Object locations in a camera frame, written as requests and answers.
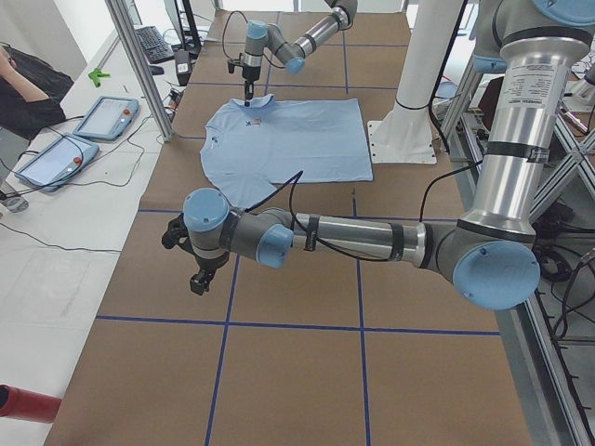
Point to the far teach pendant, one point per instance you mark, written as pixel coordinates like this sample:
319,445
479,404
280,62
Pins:
107,119

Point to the near teach pendant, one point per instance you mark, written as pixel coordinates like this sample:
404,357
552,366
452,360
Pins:
58,163

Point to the red fire extinguisher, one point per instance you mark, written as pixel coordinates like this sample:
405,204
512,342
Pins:
21,404

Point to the green plastic clamp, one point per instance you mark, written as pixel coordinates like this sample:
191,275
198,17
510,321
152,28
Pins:
97,75

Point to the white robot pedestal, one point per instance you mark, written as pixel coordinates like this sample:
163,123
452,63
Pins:
404,136

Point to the light blue t-shirt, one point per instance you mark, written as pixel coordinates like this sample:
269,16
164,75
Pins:
250,148

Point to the black keyboard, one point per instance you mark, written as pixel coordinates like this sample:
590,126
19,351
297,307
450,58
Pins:
153,44

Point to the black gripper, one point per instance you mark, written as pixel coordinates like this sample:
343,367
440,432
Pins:
251,75
205,266

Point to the person in black shirt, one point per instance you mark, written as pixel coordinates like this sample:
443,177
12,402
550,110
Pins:
31,93

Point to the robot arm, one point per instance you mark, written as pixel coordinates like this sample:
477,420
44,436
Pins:
260,36
484,252

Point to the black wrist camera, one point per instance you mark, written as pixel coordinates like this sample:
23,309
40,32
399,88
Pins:
235,63
176,234

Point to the teach pendant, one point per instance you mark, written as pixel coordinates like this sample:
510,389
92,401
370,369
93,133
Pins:
58,163
107,119

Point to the aluminium frame post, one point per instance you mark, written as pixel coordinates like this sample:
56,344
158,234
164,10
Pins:
125,29

